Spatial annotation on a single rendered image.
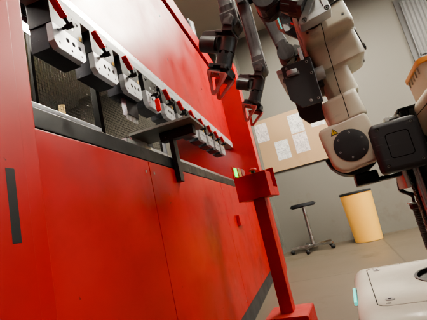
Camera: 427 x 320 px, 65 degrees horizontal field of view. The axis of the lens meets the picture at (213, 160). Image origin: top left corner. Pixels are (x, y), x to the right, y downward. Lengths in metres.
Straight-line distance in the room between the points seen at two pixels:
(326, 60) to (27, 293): 1.09
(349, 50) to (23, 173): 1.05
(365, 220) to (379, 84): 2.02
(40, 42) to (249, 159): 2.65
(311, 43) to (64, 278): 1.01
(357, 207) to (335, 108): 3.49
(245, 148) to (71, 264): 2.93
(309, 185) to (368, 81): 1.74
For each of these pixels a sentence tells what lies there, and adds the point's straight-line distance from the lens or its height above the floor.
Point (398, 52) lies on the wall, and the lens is 5.70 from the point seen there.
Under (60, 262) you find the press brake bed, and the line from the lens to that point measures 0.71.
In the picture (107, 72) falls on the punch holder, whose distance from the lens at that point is 1.34.
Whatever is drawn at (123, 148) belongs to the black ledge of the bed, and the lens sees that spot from 1.01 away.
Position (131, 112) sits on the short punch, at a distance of 1.49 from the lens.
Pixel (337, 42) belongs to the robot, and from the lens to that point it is 1.29.
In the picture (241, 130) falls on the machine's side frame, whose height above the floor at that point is 1.50.
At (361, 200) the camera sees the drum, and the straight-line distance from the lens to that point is 4.61.
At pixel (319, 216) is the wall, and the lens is 5.26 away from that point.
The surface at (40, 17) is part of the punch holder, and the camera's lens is 1.21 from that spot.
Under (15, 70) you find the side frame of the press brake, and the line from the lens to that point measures 0.60.
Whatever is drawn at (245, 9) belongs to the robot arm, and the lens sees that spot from 1.74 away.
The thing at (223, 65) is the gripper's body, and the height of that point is 1.06.
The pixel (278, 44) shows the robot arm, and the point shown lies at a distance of 1.59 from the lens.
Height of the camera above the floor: 0.56
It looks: 11 degrees up
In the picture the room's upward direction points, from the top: 13 degrees counter-clockwise
